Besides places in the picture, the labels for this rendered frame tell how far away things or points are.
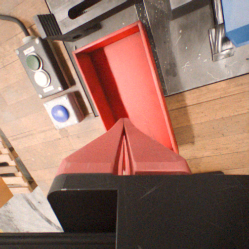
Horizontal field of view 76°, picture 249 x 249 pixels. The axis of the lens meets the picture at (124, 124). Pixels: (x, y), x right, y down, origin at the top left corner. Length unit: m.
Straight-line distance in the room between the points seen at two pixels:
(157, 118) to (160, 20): 0.18
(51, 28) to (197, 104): 0.28
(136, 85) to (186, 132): 0.14
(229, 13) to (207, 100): 0.15
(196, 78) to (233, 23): 0.12
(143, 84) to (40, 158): 0.37
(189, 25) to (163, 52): 0.05
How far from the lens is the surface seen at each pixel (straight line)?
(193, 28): 0.33
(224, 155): 0.40
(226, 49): 0.25
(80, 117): 0.37
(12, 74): 0.48
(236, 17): 0.25
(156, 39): 0.32
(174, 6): 0.24
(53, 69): 0.36
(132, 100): 0.33
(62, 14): 0.29
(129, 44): 0.32
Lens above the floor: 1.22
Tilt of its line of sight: 63 degrees down
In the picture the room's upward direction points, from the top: 150 degrees counter-clockwise
